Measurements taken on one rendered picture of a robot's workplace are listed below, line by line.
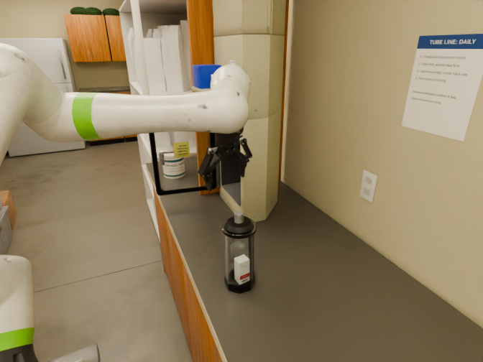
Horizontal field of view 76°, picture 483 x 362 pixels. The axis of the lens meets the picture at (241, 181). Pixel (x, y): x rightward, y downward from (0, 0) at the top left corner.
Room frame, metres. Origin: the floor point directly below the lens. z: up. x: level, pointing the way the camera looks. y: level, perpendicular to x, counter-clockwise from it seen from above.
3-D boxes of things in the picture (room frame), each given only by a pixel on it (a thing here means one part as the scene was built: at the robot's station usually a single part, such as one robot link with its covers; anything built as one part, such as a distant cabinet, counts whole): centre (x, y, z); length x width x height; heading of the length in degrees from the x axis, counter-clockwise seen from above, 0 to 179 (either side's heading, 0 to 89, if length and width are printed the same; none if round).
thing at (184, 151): (1.44, 0.28, 1.19); 0.30 x 0.01 x 0.40; 105
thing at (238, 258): (0.83, 0.01, 1.06); 0.11 x 0.11 x 0.21
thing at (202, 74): (1.41, 0.14, 1.56); 0.10 x 0.10 x 0.09; 23
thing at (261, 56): (1.39, -0.06, 1.33); 0.32 x 0.25 x 0.77; 23
